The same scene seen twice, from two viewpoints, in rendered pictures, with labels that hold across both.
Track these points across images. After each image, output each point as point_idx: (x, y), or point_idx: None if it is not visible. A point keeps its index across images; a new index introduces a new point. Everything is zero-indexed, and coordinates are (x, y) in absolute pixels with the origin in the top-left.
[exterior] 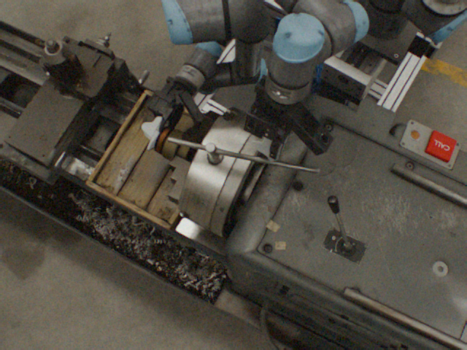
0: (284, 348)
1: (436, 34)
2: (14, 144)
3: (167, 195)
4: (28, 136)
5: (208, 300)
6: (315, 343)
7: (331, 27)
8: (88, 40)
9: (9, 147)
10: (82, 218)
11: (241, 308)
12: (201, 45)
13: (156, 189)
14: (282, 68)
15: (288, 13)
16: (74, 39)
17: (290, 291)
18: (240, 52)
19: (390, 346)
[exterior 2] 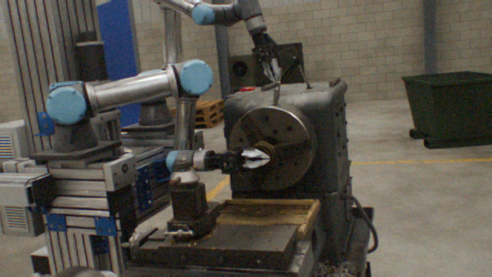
0: (371, 248)
1: None
2: (284, 244)
3: (290, 210)
4: (271, 239)
5: (359, 275)
6: (358, 236)
7: None
8: (137, 238)
9: (287, 268)
10: None
11: (354, 262)
12: (176, 152)
13: (288, 214)
14: (258, 4)
15: (224, 15)
16: (119, 275)
17: (337, 121)
18: (193, 122)
19: (346, 121)
